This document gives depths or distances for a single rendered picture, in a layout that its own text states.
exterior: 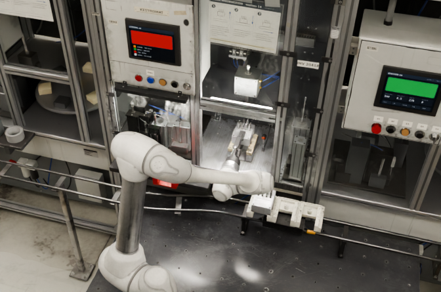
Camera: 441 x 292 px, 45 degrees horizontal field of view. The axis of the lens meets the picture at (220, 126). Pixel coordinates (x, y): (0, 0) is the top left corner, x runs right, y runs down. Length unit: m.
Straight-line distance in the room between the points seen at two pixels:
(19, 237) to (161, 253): 1.39
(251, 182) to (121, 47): 0.85
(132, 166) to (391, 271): 1.39
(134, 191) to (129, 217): 0.13
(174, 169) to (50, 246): 1.89
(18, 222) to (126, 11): 2.03
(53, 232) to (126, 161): 1.80
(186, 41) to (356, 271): 1.36
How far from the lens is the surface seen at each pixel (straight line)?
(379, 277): 2.75
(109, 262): 2.41
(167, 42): 2.34
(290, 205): 2.68
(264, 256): 2.70
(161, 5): 2.29
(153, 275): 2.31
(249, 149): 2.79
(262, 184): 2.42
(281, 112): 2.44
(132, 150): 2.05
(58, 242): 3.74
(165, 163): 1.95
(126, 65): 2.53
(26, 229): 3.88
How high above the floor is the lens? 2.85
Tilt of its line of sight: 40 degrees down
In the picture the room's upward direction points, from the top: 1 degrees clockwise
